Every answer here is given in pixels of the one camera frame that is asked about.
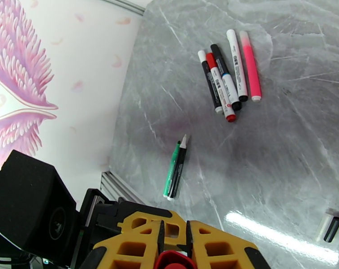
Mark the red white whiteboard marker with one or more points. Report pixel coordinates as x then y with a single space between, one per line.
221 89
172 261

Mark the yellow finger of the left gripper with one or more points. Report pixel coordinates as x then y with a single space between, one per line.
152 215

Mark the slim black marker pen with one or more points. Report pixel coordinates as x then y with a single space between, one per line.
179 167

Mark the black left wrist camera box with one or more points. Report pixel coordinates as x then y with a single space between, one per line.
32 206

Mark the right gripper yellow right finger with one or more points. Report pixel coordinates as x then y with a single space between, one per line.
205 234

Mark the black pen cap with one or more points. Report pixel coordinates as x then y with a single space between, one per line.
333 229

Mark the black body white end marker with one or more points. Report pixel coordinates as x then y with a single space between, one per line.
211 83

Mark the aluminum base rail frame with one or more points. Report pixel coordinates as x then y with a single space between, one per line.
113 184

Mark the green marker pen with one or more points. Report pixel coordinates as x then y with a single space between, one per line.
172 170

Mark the clear pen cap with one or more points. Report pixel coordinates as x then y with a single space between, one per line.
323 227

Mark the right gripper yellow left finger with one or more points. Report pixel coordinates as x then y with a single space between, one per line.
113 243

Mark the pink highlighter pen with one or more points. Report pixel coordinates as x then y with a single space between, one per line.
250 66

